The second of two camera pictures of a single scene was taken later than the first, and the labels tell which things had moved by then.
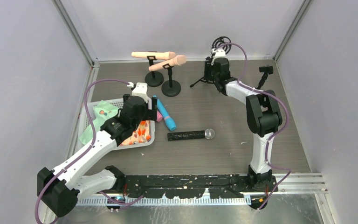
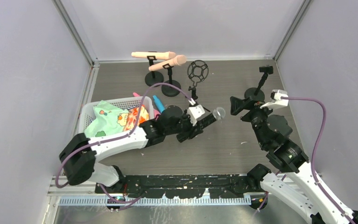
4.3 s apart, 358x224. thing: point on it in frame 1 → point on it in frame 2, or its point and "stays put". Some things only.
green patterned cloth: [103, 111] stays put
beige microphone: [163, 55] stays put
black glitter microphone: [208, 134] → [217, 114]
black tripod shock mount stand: [222, 42] → [197, 71]
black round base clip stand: [154, 78] stays put
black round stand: [171, 87] stays put
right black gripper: [209, 71] → [248, 105]
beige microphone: [180, 60] stays put
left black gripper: [149, 110] → [196, 127]
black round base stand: [267, 70] stays put
